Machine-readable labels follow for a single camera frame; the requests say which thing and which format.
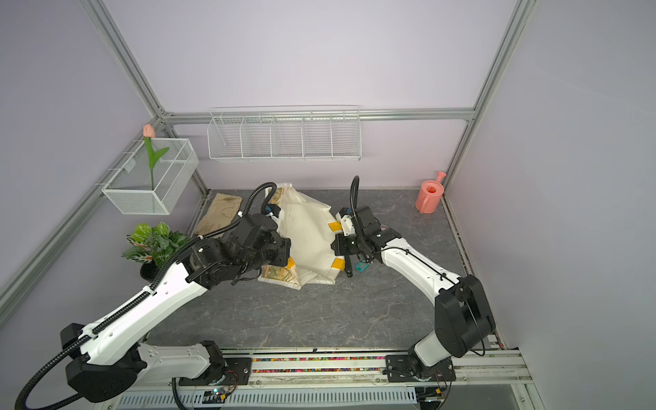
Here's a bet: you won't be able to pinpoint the teal utility knife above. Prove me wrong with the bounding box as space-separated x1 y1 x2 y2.
355 261 371 273

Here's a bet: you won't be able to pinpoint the illustrated tote bag yellow handles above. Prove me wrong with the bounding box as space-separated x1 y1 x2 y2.
258 183 345 290

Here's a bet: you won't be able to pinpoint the small black utility knife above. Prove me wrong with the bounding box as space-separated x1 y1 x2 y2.
344 256 353 278

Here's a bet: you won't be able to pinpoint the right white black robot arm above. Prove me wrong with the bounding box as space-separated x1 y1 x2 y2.
331 176 496 381

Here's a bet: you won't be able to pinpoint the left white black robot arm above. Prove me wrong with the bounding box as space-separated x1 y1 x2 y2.
15 182 291 409

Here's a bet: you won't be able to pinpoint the beige work glove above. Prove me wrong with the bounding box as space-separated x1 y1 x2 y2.
194 193 243 236

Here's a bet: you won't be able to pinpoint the pink watering can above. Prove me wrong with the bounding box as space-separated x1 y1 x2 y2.
415 172 447 215

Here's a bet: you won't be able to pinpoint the potted green plant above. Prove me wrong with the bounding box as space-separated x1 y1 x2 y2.
121 222 190 283

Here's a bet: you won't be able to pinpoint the white mesh side basket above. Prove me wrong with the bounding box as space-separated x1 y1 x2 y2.
102 138 199 215

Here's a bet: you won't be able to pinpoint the artificial pink tulip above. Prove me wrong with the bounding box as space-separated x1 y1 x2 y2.
143 124 169 191

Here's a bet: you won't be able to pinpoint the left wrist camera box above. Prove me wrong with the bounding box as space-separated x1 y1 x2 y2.
261 203 282 221

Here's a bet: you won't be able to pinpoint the white wire wall shelf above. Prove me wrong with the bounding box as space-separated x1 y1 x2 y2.
207 105 362 162

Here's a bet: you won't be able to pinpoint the aluminium cage frame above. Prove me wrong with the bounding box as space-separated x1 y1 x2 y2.
0 0 539 329

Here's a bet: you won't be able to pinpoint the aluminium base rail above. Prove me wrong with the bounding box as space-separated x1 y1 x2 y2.
99 348 544 409

